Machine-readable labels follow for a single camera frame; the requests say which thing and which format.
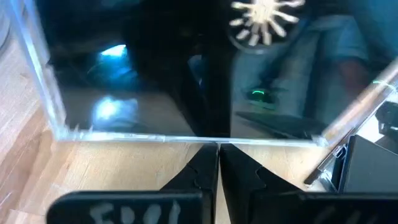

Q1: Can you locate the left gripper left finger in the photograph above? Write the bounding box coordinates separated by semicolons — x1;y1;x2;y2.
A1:
46;142;219;224

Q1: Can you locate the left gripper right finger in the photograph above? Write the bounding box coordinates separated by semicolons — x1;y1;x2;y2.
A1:
219;142;398;224

